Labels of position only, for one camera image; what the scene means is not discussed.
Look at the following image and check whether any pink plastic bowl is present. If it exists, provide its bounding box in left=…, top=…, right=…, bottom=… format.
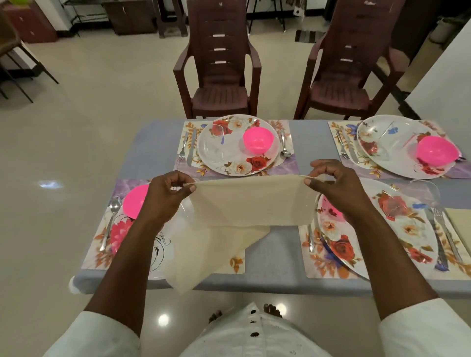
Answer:
left=122, top=184, right=150, bottom=220
left=415, top=136, right=460, bottom=167
left=322, top=197, right=347, bottom=223
left=243, top=127, right=275, bottom=155

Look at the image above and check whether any white bin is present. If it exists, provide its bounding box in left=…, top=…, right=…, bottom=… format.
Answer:
left=429, top=16, right=461, bottom=44

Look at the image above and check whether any steel fork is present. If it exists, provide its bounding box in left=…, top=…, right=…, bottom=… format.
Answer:
left=335, top=128, right=350, bottom=160
left=177, top=132, right=189, bottom=163
left=432, top=206, right=464, bottom=264

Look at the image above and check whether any floral placemat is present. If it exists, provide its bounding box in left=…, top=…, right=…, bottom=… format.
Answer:
left=328, top=119, right=471, bottom=180
left=81, top=179, right=246, bottom=275
left=298, top=179, right=471, bottom=281
left=174, top=119, right=300, bottom=178

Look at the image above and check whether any grey tablecloth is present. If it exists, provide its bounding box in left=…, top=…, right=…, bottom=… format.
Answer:
left=73, top=119, right=471, bottom=299

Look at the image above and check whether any steel table knife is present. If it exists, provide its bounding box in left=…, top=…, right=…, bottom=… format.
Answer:
left=186, top=127, right=198, bottom=166
left=425, top=207, right=450, bottom=271
left=344, top=125, right=360, bottom=165

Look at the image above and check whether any dark wooden cabinet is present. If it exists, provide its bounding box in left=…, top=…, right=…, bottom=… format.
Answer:
left=102, top=0, right=157, bottom=37

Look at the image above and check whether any maroon plastic chair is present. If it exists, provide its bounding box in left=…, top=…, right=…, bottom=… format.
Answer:
left=173, top=0, right=262, bottom=119
left=293, top=0, right=411, bottom=120

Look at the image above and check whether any cream cloth napkin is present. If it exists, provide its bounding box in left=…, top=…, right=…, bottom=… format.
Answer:
left=165, top=174, right=321, bottom=295

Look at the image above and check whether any clear drinking glass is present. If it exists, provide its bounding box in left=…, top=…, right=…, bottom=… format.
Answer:
left=210, top=123, right=226, bottom=145
left=406, top=179, right=442, bottom=209
left=362, top=121, right=397, bottom=161

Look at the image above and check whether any person's left hand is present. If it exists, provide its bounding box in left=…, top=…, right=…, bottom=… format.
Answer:
left=142, top=171, right=197, bottom=221

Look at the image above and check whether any person's right forearm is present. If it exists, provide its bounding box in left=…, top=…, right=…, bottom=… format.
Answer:
left=340, top=208, right=439, bottom=321

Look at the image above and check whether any white pink-flower swirl plate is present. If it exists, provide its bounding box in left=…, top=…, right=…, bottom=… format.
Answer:
left=108, top=211, right=178, bottom=281

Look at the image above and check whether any white rose-print plate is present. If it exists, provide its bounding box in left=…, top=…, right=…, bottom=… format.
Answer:
left=316, top=178, right=439, bottom=281
left=356, top=114, right=461, bottom=180
left=197, top=114, right=281, bottom=177

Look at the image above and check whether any dark wooden stool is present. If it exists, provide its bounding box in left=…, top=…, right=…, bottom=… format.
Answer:
left=154, top=0, right=188, bottom=39

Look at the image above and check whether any black metal stand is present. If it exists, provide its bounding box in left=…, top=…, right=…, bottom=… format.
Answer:
left=246, top=0, right=286, bottom=34

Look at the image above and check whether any black metal rack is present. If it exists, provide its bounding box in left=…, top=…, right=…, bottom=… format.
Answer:
left=60, top=0, right=111, bottom=38

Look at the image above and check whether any white buttoned shirt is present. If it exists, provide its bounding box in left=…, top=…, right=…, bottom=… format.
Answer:
left=43, top=297, right=471, bottom=357

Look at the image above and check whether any striped floor rug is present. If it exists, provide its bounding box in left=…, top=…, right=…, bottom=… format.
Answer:
left=294, top=29, right=327, bottom=44

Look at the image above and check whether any red cabinet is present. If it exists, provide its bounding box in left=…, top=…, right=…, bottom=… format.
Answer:
left=3, top=0, right=58, bottom=44

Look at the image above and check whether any person's right hand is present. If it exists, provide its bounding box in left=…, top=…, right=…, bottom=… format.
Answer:
left=304, top=159, right=368, bottom=221

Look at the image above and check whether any person's left forearm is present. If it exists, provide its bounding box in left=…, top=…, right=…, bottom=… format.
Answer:
left=84, top=211, right=173, bottom=338

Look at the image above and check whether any folded cream napkin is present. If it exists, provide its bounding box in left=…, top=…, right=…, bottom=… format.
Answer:
left=444, top=207, right=471, bottom=255

